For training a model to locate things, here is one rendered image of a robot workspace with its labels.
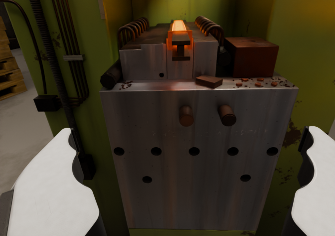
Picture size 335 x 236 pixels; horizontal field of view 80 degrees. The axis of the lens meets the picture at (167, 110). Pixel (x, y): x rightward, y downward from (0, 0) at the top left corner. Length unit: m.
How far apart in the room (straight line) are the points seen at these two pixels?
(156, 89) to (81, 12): 0.31
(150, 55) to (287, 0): 0.36
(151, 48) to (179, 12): 0.49
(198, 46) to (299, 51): 0.32
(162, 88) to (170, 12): 0.54
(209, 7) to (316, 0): 0.40
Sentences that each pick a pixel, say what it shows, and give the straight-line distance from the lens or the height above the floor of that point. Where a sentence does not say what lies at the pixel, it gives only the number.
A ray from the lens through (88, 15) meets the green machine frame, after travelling 0.60.
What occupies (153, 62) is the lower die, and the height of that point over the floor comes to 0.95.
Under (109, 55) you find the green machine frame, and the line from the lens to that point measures 0.60.
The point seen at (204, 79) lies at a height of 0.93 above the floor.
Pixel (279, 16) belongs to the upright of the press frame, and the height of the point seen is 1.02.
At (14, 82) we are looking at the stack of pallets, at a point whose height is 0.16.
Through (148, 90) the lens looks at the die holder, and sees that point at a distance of 0.39.
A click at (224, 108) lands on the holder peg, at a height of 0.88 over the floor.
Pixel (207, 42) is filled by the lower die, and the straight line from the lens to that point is 0.43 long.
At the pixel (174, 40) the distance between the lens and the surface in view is 0.32.
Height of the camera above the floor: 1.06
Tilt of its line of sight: 28 degrees down
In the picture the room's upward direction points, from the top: 2 degrees counter-clockwise
